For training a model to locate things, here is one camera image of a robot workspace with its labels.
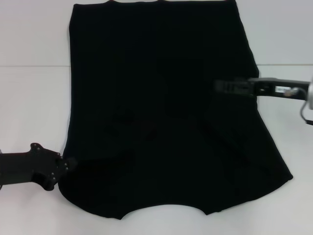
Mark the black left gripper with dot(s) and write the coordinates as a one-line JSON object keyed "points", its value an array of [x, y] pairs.
{"points": [[24, 166]]}

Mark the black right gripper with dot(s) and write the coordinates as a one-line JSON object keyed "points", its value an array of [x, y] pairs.
{"points": [[266, 86]]}

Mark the black t-shirt with pink print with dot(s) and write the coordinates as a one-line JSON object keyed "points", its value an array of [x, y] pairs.
{"points": [[159, 61]]}

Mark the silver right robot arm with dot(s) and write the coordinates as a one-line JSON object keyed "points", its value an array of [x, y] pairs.
{"points": [[310, 93]]}

